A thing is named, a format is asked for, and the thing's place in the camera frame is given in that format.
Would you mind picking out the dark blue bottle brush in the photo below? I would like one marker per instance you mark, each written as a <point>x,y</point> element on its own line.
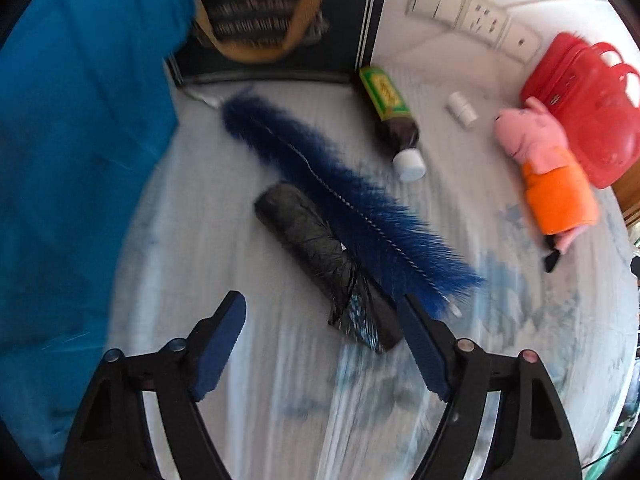
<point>360,200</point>

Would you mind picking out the wooden door frame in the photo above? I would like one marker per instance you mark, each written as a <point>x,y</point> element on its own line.
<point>630,205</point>

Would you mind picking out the white blue printed tablecloth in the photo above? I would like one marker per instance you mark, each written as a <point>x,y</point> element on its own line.
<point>310,425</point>

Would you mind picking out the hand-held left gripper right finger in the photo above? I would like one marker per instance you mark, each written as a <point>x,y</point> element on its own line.
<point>425,345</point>

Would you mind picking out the brown bottle green label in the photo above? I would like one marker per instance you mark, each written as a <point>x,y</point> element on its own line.
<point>392,115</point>

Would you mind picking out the black gift box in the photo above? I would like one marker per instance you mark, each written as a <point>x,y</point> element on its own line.
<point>340,35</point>

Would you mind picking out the white wall outlet plate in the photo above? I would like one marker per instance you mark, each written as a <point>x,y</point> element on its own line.
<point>521,42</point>

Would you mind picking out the blue plastic crate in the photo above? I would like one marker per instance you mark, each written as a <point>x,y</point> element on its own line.
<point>75,160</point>

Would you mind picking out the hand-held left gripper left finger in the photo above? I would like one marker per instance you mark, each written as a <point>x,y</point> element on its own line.
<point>220,345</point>

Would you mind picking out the white wall socket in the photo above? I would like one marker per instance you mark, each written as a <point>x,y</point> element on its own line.
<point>482,19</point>

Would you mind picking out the red toy suitcase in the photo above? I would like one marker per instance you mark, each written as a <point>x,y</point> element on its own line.
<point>590,110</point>

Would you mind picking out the black garbage bag roll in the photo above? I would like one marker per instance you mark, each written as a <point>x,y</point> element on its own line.
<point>310,240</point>

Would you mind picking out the white wall light switch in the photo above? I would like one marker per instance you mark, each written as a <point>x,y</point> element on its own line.
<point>435,0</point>

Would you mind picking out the pink pig plush orange dress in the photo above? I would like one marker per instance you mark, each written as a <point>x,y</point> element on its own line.
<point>555,190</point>

